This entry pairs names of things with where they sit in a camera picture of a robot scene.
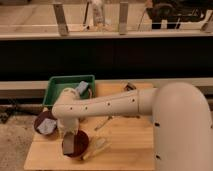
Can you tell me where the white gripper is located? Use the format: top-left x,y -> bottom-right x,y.
57,118 -> 79,138

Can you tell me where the red bowl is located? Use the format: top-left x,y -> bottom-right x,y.
66,130 -> 89,158

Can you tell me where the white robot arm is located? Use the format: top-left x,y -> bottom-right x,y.
52,82 -> 213,171

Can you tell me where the grey sponge in brown bowl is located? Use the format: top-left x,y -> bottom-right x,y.
37,119 -> 56,135

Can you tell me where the dark brown bowl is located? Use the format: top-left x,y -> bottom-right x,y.
34,111 -> 57,135

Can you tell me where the green plastic tray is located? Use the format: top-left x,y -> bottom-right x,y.
43,75 -> 95,108

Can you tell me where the small black binder clip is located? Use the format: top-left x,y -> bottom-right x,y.
124,83 -> 136,91

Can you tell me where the black machine in background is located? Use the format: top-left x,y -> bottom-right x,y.
146,0 -> 213,29

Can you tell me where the left metal bracket post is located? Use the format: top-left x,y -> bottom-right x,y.
53,2 -> 69,36

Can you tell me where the metal bracket post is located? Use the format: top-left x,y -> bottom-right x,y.
53,2 -> 69,36
118,2 -> 129,35

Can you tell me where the right metal bracket post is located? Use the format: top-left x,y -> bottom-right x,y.
118,2 -> 129,35

